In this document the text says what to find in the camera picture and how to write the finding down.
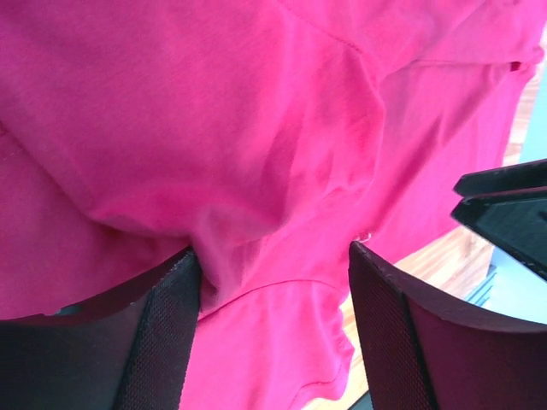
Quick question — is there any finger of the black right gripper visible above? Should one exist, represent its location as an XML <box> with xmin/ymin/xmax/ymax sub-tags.
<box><xmin>451</xmin><ymin>190</ymin><xmax>546</xmax><ymax>279</ymax></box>
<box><xmin>454</xmin><ymin>159</ymin><xmax>546</xmax><ymax>197</ymax></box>

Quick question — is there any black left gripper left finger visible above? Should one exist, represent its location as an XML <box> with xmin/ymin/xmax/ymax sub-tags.
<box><xmin>1</xmin><ymin>249</ymin><xmax>201</xmax><ymax>409</ymax></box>

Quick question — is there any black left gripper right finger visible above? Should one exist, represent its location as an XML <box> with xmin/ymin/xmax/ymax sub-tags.
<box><xmin>349</xmin><ymin>242</ymin><xmax>546</xmax><ymax>409</ymax></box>

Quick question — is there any magenta pink t shirt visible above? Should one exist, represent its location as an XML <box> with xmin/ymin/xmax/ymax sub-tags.
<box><xmin>1</xmin><ymin>1</ymin><xmax>546</xmax><ymax>409</ymax></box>

